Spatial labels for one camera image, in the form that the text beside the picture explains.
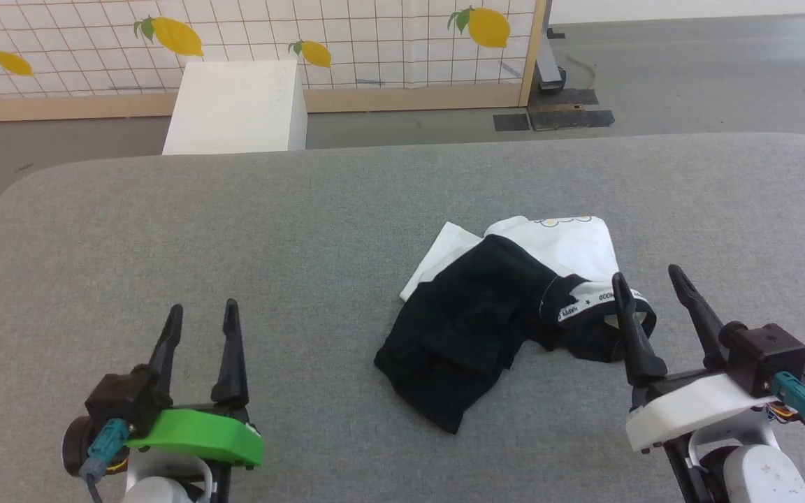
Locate white rectangular box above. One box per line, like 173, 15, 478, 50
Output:
162, 59, 308, 156

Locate left teal plug black cable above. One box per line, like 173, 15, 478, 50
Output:
80, 419, 131, 503

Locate long black tape patch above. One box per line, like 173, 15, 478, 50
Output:
528, 109, 616, 132

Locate grey metal stand post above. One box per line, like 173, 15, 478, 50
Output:
534, 0, 568, 94

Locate lemon print tile partition panel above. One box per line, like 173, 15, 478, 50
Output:
0, 0, 550, 124

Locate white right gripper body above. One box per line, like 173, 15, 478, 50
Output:
625, 370, 782, 453

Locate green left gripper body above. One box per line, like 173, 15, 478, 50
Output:
125, 409, 266, 467

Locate black and white garment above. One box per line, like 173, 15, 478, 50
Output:
373, 215, 658, 435

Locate dark floor mat patch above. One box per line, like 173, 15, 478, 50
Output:
527, 88, 600, 108

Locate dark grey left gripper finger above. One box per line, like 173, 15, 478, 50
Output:
210, 299, 252, 414
144, 304, 185, 413

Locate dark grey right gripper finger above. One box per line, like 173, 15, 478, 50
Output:
611, 272, 669, 409
667, 264, 749, 372

